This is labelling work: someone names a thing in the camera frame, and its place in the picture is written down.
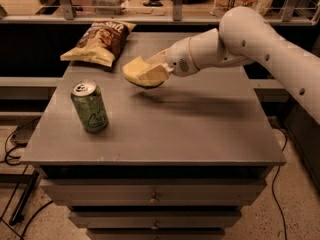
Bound black cable right floor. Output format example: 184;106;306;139
270;125;289;240

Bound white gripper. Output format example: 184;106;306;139
137;37;199;86

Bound black cables left floor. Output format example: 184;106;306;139
0;117;54;240

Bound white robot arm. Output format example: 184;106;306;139
138;7;320;123

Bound grey drawer cabinet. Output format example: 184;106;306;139
20;32;287;240

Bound yellow sponge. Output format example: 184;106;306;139
122;56;164;88

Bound brown chip bag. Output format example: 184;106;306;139
60;20;135;67

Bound grey metal railing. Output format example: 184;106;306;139
0;0;320;25

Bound green soda can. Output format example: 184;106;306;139
70;79;109;133

